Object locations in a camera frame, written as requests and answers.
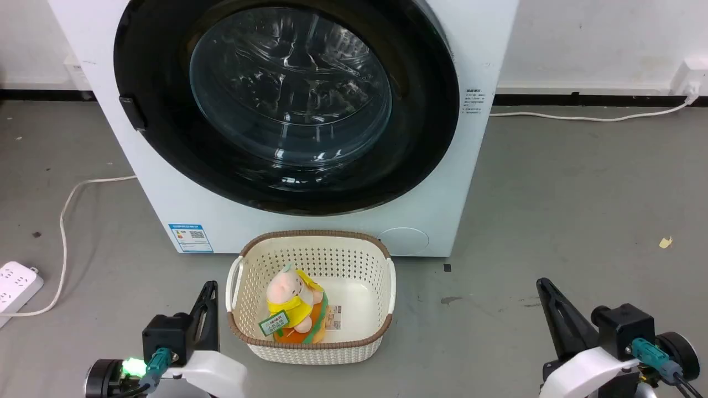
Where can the pink yellow plush doll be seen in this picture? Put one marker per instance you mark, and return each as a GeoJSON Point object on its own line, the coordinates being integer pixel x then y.
{"type": "Point", "coordinates": [293, 301]}

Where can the small black text sticker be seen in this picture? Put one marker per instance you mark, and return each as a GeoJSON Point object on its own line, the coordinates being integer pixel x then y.
{"type": "Point", "coordinates": [473, 101]}

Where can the brown paper label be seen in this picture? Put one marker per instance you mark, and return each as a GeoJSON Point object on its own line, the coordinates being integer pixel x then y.
{"type": "Point", "coordinates": [333, 317]}

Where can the white wall box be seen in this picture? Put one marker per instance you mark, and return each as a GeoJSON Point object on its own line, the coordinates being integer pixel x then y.
{"type": "Point", "coordinates": [76, 71]}

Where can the white power strip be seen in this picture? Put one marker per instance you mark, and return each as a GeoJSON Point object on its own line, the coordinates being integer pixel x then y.
{"type": "Point", "coordinates": [14, 284]}

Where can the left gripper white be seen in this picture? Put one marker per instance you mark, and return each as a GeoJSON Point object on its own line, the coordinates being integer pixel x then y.
{"type": "Point", "coordinates": [215, 373]}

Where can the cream perforated laundry basket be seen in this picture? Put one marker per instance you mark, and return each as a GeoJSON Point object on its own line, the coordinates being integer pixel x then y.
{"type": "Point", "coordinates": [354, 265]}

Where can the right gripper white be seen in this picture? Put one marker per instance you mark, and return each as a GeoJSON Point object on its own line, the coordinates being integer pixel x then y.
{"type": "Point", "coordinates": [586, 373]}

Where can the white wall plug socket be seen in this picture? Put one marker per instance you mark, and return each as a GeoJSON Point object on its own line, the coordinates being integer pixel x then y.
{"type": "Point", "coordinates": [688, 77]}

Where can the green white doll tag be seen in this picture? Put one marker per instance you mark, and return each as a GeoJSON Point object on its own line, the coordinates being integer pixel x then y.
{"type": "Point", "coordinates": [274, 323]}

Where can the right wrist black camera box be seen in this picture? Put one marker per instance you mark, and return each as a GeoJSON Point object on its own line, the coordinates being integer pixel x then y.
{"type": "Point", "coordinates": [622, 329]}

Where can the round white filter cover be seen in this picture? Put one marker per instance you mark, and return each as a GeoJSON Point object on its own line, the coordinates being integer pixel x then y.
{"type": "Point", "coordinates": [405, 241]}

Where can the black round washer door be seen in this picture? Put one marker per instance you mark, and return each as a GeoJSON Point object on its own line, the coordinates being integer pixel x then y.
{"type": "Point", "coordinates": [420, 138]}

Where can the white front-load washing machine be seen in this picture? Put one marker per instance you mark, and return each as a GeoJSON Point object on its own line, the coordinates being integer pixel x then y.
{"type": "Point", "coordinates": [166, 193]}

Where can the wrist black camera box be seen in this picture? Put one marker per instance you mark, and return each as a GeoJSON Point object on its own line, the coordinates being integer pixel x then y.
{"type": "Point", "coordinates": [622, 329]}
{"type": "Point", "coordinates": [165, 337]}

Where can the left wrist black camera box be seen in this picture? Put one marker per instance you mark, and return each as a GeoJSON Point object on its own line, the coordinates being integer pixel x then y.
{"type": "Point", "coordinates": [165, 337]}

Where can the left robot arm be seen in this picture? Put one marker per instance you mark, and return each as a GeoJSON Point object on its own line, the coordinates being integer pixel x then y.
{"type": "Point", "coordinates": [105, 380]}

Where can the blue energy label sticker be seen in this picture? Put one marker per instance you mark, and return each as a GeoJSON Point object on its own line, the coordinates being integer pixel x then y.
{"type": "Point", "coordinates": [190, 237]}

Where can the yellow paper scrap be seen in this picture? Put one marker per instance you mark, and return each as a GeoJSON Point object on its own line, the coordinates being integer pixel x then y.
{"type": "Point", "coordinates": [665, 242]}

